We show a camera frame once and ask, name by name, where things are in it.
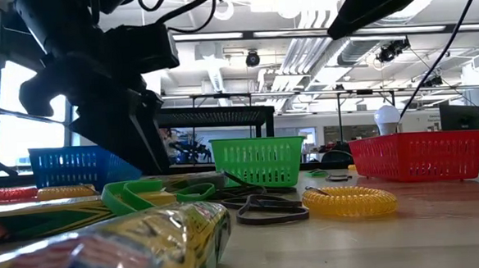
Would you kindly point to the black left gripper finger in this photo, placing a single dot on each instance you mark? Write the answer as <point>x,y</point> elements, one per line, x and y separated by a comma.
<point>120,132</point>
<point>155,126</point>

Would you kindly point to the green rubber band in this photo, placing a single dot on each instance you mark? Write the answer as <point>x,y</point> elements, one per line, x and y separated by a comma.
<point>109,200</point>
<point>201,190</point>
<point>317,173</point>

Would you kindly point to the dark rubber band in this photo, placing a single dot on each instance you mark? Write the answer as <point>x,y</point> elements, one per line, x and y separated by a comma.
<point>276,206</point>
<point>332,179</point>
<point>246,190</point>
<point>268,220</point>

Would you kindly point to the yellow staples box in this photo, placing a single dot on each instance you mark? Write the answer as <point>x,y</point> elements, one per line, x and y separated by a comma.
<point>147,245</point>
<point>43,220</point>

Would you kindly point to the red object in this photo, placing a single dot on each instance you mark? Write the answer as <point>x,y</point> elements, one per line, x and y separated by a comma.
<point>8,194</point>

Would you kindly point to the red plastic basket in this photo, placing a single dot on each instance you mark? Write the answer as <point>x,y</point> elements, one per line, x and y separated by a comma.
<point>419,157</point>

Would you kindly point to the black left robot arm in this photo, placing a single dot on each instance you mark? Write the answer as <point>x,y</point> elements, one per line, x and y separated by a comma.
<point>53,20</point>

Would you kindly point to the background robot workstation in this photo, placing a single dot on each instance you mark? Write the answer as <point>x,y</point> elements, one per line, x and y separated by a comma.
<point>185,149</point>

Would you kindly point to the black ceiling spotlight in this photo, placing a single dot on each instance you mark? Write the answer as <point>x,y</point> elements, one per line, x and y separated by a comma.
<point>433,82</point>
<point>391,51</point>

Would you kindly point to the black perforated metal shelf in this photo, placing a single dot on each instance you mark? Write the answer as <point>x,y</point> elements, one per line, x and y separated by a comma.
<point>214,117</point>

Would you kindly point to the blue plastic basket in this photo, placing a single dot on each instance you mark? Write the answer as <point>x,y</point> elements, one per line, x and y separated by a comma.
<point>60,168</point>

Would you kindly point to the large window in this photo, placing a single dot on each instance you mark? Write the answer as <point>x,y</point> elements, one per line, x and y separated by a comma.
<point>22,133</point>

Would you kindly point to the green plastic basket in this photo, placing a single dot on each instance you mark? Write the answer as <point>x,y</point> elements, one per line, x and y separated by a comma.
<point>257,162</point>

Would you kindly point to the white light bulb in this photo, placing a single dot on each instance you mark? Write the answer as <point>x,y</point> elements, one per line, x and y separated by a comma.
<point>386,118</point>

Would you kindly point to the black background rack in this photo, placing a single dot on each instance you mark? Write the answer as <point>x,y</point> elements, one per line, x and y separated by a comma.
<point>339,116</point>

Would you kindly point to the black computer monitor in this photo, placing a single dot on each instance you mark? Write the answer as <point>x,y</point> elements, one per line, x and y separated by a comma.
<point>460,117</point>

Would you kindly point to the black rounded chair back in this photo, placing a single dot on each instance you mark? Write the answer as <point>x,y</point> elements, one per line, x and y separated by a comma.
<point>337,155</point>

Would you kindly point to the silver ventilation duct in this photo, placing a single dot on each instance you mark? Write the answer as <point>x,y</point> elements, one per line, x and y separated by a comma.
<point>301,61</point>

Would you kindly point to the black ceiling camera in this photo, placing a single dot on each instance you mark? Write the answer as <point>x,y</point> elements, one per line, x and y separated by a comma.
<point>253,59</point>

